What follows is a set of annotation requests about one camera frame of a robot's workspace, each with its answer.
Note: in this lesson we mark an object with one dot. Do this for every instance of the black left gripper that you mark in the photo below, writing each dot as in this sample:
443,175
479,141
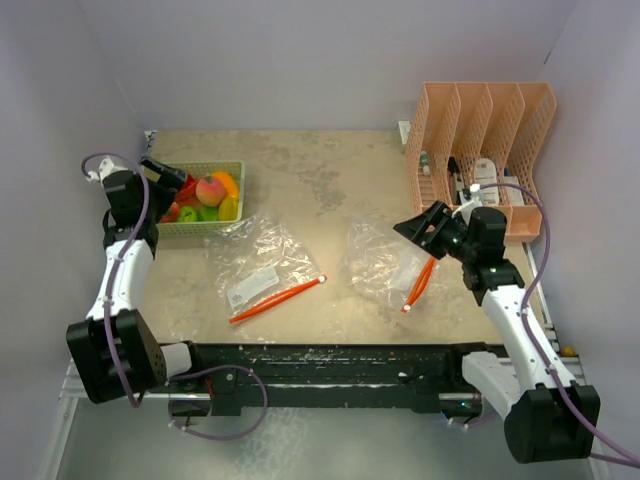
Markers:
173,178

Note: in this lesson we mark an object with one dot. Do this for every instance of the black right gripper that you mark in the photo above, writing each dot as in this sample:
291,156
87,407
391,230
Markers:
438,215

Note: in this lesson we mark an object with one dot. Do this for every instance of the fake watermelon slice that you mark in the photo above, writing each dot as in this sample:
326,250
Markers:
187,195

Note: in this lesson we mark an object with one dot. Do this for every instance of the fake peach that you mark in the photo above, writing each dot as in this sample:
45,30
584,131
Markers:
210,191
172,214

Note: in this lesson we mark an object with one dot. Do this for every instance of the green fake custard apple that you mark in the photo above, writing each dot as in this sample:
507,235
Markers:
188,214

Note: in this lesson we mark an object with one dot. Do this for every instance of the green fake leafy vegetable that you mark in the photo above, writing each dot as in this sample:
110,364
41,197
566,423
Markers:
208,214

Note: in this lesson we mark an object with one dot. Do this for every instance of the yellow fake starfruit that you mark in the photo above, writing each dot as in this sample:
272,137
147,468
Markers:
228,209

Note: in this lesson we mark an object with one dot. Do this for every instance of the clear zip bag orange seal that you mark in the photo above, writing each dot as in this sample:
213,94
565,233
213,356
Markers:
257,264

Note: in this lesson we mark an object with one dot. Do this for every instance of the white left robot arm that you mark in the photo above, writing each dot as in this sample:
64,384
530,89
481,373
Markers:
115,353

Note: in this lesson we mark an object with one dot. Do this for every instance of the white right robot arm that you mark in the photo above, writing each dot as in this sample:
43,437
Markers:
545,411

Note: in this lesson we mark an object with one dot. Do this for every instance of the black item in organizer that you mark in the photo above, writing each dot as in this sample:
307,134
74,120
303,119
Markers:
455,181

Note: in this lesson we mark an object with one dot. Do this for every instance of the white green tube in organizer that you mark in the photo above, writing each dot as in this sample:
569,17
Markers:
424,163

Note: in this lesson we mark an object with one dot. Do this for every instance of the light green perforated basket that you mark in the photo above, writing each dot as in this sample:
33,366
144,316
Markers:
198,170

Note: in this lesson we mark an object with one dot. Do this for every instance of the white bottle in organizer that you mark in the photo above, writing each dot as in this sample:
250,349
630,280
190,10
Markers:
485,174

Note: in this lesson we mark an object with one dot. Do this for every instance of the white box in organizer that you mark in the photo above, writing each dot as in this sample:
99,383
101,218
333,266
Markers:
514,194

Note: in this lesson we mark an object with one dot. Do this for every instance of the small white box behind organizer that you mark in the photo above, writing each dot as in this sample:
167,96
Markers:
404,128

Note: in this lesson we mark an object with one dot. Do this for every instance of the orange plastic file organizer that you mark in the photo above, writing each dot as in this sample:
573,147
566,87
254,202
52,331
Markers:
506,122

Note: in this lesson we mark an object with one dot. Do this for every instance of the small yellow ball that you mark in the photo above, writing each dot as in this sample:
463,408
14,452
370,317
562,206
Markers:
568,351

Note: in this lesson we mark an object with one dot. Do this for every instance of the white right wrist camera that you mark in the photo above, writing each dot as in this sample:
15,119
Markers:
473,197

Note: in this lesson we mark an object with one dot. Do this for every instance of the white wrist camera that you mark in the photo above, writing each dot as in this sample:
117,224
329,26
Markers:
473,197
106,167

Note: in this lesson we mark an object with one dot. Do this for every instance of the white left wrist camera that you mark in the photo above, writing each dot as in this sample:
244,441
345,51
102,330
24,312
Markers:
106,167

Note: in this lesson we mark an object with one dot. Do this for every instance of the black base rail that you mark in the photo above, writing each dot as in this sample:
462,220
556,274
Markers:
423,378

